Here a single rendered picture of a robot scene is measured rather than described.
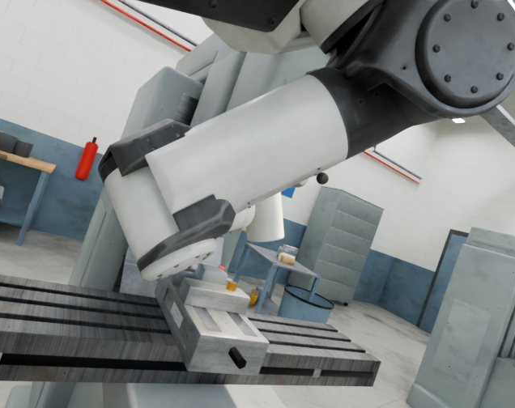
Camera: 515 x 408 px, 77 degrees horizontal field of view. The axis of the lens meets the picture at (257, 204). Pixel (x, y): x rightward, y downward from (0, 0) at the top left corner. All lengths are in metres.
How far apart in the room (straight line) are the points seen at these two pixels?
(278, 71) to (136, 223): 0.51
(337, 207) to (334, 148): 5.54
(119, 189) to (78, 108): 4.60
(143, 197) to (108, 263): 0.83
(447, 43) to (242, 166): 0.17
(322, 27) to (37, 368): 0.64
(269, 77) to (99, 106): 4.29
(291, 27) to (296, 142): 0.12
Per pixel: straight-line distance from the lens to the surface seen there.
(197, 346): 0.63
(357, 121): 0.30
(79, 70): 4.98
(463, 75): 0.29
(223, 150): 0.27
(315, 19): 0.34
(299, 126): 0.28
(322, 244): 5.82
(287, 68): 0.75
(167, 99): 1.11
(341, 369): 1.02
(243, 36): 0.38
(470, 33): 0.31
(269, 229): 0.54
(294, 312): 2.95
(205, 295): 0.72
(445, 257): 7.78
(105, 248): 1.12
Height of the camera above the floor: 1.24
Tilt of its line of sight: level
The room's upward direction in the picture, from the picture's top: 20 degrees clockwise
